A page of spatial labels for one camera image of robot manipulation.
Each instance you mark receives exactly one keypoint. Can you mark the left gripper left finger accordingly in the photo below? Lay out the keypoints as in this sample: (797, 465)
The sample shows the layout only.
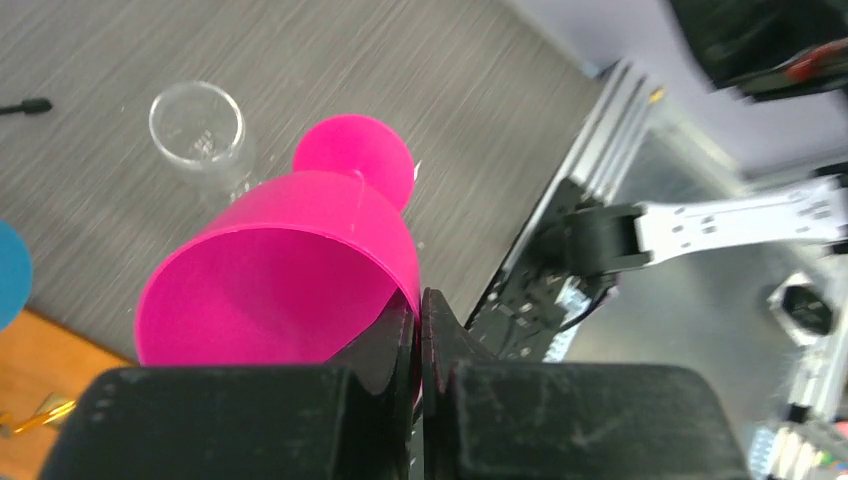
(347, 418)

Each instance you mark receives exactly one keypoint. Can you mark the black yellow tripod stand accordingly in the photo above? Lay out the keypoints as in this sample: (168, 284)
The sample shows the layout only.
(30, 106)

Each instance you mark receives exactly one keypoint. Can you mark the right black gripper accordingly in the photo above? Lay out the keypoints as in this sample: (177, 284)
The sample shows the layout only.
(767, 50)

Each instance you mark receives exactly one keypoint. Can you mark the orange wooden rack base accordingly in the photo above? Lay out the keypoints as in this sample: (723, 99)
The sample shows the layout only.
(40, 357)

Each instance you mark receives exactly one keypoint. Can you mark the clear wine glass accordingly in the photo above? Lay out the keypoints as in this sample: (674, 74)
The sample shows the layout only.
(201, 132)

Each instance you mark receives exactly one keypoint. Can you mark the blue plastic wine glass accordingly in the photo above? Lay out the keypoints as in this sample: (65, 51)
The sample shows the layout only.
(16, 275)

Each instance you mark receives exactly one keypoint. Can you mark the gold wire glass rack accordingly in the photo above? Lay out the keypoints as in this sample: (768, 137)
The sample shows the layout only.
(53, 413)

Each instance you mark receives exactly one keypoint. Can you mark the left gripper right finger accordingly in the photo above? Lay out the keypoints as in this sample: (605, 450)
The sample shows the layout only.
(485, 418)

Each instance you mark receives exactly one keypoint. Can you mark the magenta plastic wine glass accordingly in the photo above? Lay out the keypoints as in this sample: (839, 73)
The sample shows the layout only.
(296, 268)

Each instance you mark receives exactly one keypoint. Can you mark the slotted metal rail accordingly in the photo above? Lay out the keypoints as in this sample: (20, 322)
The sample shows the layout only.
(613, 131)

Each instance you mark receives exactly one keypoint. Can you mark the black base frame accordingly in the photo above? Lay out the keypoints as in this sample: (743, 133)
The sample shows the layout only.
(533, 306)

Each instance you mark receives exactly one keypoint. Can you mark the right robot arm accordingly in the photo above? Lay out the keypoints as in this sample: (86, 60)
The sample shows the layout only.
(607, 239)

